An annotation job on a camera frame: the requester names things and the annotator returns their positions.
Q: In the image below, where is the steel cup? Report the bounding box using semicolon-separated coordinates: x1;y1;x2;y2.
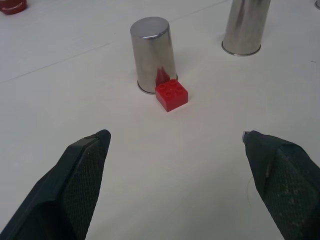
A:
221;0;272;56
129;16;179;95

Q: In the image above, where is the red toy building brick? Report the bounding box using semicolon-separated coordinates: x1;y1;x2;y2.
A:
154;78;189;113

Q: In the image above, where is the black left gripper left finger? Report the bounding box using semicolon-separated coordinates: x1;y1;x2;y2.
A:
0;129;112;240

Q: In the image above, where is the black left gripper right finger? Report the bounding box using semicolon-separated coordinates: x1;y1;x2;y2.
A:
241;130;320;240

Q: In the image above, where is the dark red round object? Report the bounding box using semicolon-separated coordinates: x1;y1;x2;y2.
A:
0;0;28;15

